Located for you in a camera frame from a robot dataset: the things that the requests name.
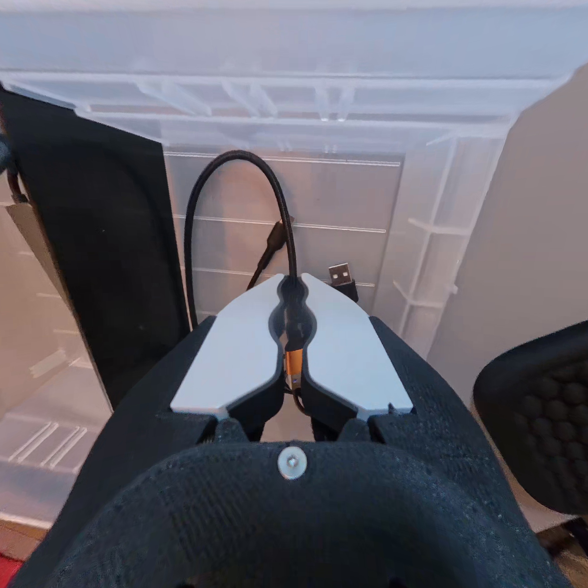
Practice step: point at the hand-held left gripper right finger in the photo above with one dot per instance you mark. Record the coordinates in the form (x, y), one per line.
(353, 358)

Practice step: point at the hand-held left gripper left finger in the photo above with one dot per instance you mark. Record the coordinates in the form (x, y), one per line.
(229, 358)

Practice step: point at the clear plastic bin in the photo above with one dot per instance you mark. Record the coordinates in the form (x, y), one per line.
(321, 197)

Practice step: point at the black clear-bin divider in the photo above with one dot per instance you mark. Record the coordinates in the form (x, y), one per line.
(101, 239)

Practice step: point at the black office chair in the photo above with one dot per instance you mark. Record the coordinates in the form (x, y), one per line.
(542, 404)

